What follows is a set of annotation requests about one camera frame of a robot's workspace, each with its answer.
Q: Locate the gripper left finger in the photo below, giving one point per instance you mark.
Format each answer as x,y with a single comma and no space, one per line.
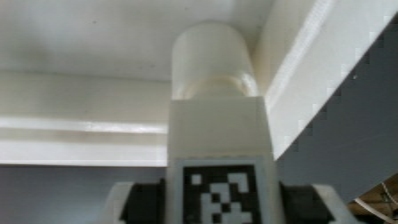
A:
136,204

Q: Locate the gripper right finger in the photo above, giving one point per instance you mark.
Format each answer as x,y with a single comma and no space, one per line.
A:
314,205

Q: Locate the white leg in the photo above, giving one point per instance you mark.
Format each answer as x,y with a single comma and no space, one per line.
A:
223,187

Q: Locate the white square tabletop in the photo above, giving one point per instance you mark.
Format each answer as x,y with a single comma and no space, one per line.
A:
87,70

